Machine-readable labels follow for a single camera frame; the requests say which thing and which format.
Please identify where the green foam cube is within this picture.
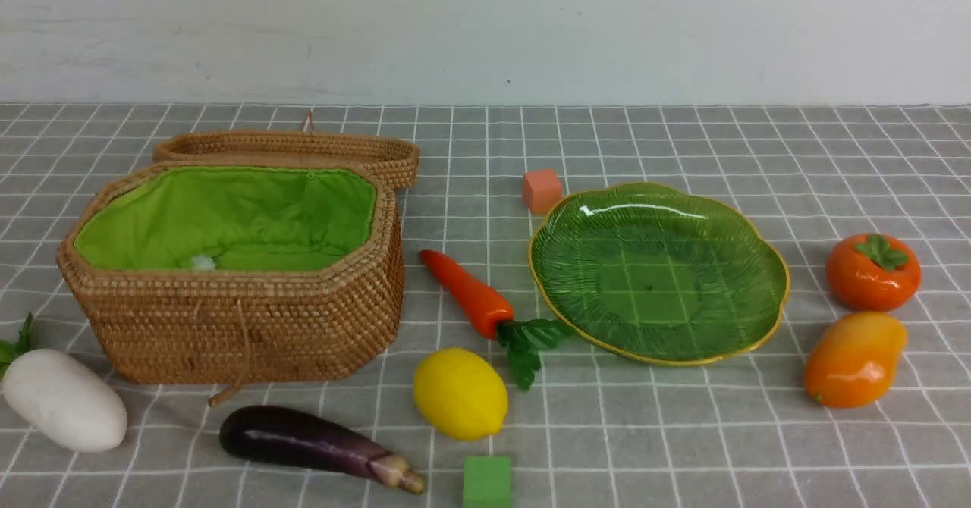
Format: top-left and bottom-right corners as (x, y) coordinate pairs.
(462, 456), (513, 508)

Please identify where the green glass leaf plate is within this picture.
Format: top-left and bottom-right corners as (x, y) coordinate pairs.
(527, 182), (791, 366)

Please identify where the white toy radish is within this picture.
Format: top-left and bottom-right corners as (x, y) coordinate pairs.
(2, 312), (129, 453)

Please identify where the orange yellow toy mango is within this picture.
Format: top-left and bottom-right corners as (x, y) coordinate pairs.
(803, 312), (908, 409)

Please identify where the orange toy carrot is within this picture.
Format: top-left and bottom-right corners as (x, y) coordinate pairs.
(417, 249), (573, 391)

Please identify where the yellow toy lemon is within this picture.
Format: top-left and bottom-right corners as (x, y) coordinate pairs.
(412, 348), (509, 441)

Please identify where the woven wicker basket green lining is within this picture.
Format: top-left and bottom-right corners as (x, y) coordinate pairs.
(58, 159), (404, 406)

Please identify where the orange foam cube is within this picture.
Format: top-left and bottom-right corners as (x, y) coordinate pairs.
(521, 168), (563, 215)

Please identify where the orange toy persimmon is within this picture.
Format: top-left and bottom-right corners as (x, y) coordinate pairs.
(825, 232), (922, 312)

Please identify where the purple toy eggplant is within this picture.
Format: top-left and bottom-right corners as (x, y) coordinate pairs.
(218, 405), (426, 495)

